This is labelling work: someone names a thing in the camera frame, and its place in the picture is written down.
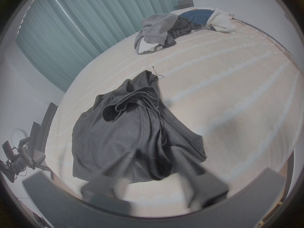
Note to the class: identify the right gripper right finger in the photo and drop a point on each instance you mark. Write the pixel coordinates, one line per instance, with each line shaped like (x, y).
(206, 189)

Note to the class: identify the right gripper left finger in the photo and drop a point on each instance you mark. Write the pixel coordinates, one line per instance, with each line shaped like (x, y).
(106, 186)

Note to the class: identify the black T-shirt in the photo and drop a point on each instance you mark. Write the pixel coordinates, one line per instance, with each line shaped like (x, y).
(118, 136)

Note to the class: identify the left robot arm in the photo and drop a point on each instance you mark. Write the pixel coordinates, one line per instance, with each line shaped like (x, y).
(14, 160)

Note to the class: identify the bed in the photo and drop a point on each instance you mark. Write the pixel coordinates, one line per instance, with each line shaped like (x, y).
(225, 79)

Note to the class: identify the pile of clothes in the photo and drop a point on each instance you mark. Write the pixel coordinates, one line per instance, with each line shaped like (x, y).
(156, 30)

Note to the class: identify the blue-green curtain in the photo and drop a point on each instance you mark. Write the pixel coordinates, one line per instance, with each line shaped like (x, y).
(52, 51)
(118, 13)

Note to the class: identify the white printed pillow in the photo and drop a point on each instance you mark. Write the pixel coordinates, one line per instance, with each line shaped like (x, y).
(182, 9)

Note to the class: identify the grey bedside table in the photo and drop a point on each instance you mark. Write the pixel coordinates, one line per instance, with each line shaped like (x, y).
(184, 3)

